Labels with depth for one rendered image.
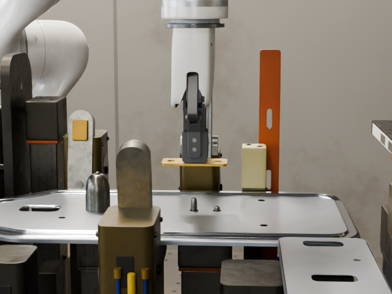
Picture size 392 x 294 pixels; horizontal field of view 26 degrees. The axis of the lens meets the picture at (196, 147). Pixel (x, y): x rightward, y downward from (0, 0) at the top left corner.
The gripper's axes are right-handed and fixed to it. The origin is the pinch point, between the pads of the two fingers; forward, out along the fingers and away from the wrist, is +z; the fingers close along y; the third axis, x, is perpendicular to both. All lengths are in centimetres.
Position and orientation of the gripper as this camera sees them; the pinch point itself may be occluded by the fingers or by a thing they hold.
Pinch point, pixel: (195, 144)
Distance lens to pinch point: 109.1
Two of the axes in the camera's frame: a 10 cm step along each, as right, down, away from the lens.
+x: 10.0, 0.1, -0.5
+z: 0.0, 9.9, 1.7
